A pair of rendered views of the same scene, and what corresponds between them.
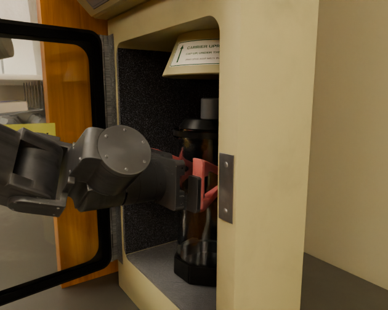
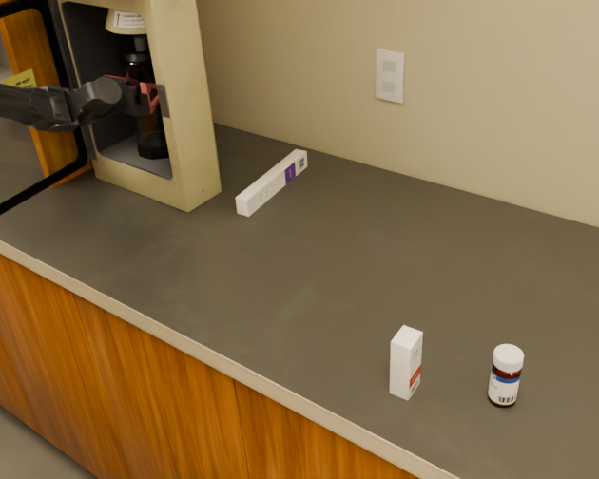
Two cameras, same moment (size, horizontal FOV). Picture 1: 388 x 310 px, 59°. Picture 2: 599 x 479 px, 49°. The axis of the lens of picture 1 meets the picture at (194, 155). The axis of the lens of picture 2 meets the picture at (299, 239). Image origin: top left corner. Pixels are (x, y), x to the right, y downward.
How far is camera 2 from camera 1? 1.05 m
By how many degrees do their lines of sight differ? 28
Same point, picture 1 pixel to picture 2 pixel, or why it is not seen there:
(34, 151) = (54, 98)
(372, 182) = (270, 67)
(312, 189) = (234, 75)
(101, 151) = (98, 94)
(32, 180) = (61, 114)
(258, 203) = (181, 105)
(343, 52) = not seen: outside the picture
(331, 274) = (252, 140)
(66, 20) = not seen: outside the picture
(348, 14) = not seen: outside the picture
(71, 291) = (62, 188)
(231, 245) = (171, 128)
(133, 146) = (110, 87)
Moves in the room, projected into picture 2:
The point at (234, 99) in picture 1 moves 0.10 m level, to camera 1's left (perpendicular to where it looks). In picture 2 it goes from (159, 58) to (106, 67)
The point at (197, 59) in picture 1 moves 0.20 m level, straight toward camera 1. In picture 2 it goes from (130, 25) to (143, 53)
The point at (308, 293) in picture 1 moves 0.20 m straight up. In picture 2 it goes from (234, 155) to (224, 80)
